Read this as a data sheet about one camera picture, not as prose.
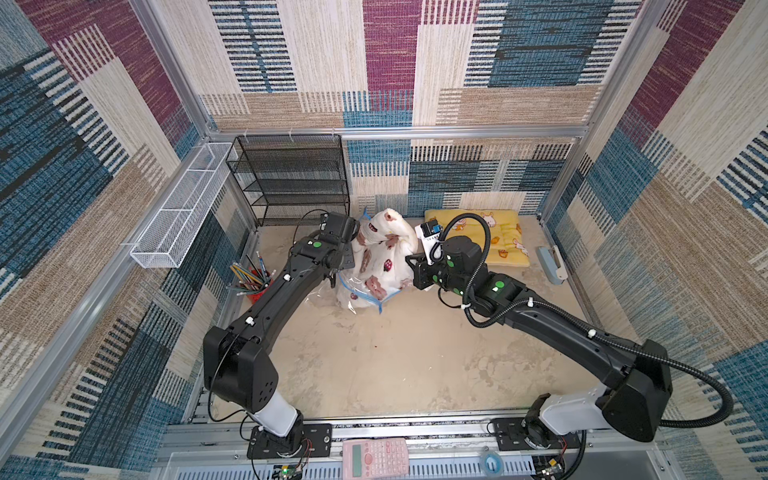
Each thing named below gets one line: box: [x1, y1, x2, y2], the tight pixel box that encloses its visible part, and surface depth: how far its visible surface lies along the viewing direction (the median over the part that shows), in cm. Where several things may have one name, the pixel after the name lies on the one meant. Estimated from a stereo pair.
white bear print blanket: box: [337, 208, 419, 305], surface depth 81 cm
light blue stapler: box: [536, 244, 568, 285], surface depth 104 cm
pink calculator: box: [342, 438, 410, 480], surface depth 71 cm
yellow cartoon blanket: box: [424, 209, 531, 267], surface depth 113 cm
